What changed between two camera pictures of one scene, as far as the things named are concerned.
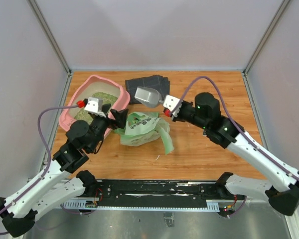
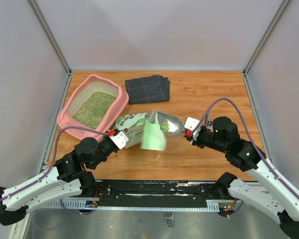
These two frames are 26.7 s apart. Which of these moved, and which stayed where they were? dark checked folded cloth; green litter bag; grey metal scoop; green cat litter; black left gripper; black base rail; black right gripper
Moved: black right gripper; green litter bag; black left gripper; grey metal scoop
Stayed: dark checked folded cloth; black base rail; green cat litter
